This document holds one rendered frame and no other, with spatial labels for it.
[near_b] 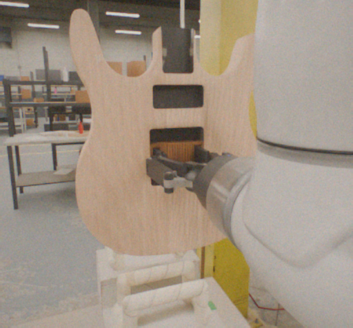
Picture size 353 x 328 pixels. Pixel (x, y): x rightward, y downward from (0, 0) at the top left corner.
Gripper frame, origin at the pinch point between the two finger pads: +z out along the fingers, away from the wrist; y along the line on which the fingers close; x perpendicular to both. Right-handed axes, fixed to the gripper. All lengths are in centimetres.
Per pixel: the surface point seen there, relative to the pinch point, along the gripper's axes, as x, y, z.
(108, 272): -34.8, -11.0, 23.6
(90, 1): 266, 51, 899
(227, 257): -93, 70, 104
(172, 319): -42.9, 2.6, 12.1
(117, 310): -39.5, -10.0, 15.2
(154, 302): -33.5, -2.9, 7.3
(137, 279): -32.9, -5.0, 15.6
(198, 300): -36.1, 7.5, 7.9
